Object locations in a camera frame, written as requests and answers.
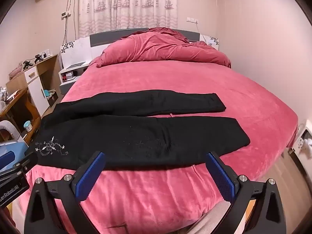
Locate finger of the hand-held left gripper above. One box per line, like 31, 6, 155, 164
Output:
0, 151, 39, 176

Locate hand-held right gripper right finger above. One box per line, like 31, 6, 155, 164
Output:
205, 152, 287, 234

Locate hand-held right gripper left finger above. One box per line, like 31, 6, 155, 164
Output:
24, 151, 108, 234

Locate black pants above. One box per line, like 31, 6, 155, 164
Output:
29, 89, 251, 171

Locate white plastic stool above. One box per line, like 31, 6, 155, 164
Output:
0, 119, 20, 142

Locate wooden desk with drawers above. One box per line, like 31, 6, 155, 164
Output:
6, 54, 61, 117

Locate white grey nightstand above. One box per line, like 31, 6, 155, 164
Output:
58, 62, 90, 95

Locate bed with pink sheet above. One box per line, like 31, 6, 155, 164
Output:
18, 60, 299, 234

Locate pink bag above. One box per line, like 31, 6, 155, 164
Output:
9, 62, 24, 80

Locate white storage box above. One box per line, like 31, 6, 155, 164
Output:
291, 119, 312, 157

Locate white flower-print headboard panel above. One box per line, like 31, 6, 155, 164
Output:
60, 38, 92, 69
200, 35, 220, 52

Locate grey headboard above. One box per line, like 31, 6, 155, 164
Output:
90, 27, 200, 47

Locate white ship-print curtain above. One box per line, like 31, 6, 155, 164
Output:
78, 0, 178, 39

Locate black hanging cable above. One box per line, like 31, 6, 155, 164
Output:
63, 0, 74, 45

